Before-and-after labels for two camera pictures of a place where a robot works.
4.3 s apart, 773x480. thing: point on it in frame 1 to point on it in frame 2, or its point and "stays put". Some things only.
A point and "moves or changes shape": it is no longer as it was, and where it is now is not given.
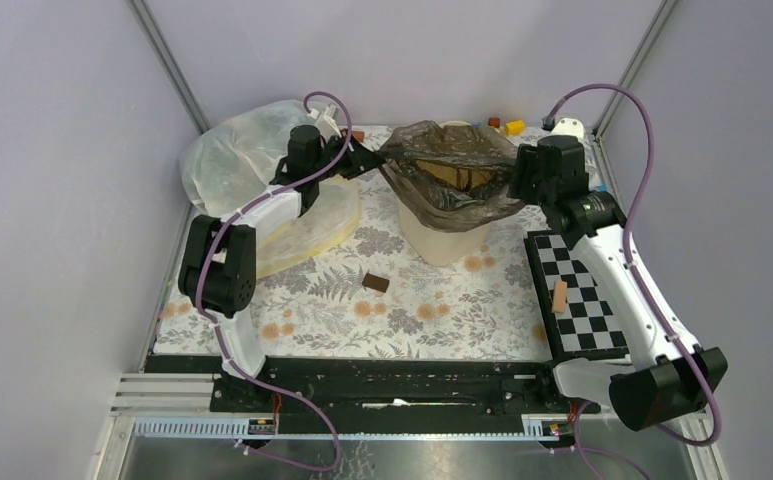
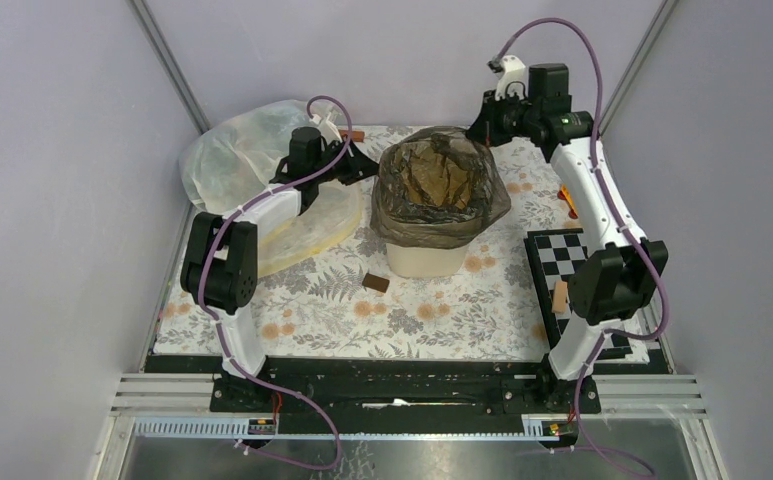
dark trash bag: (450, 178) moves or changes shape
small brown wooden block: (375, 282) stays put
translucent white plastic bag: (225, 161) stays put
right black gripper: (526, 163) to (485, 127)
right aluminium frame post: (636, 62) stays put
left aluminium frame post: (141, 11) stays put
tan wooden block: (559, 298) stays put
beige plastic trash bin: (441, 248) to (425, 262)
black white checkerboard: (588, 328) stays put
